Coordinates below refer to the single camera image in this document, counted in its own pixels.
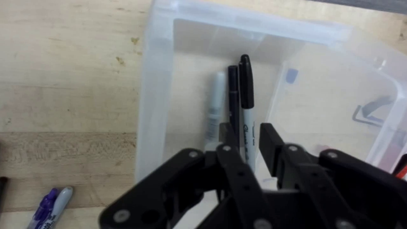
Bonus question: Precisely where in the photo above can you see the clear plastic storage container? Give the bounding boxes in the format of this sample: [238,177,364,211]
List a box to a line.
[134,0,407,185]

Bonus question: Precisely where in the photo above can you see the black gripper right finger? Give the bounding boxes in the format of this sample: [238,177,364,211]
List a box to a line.
[258,122,407,229]

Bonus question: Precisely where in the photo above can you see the silver marker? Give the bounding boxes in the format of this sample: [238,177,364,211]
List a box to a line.
[205,70,228,150]

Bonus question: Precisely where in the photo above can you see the thin black pen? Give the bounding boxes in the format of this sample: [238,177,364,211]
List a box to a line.
[227,64,243,138]

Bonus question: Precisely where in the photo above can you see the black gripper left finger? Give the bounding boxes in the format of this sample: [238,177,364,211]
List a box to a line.
[99,122,272,229]

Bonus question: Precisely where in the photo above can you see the grey hex key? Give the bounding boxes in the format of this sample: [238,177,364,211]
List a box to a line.
[353,94,397,127]

